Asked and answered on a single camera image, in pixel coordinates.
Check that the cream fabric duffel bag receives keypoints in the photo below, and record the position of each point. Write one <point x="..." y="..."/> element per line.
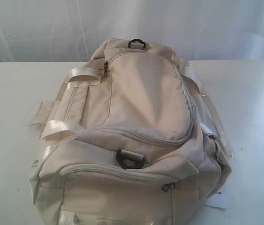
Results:
<point x="132" y="138"/>

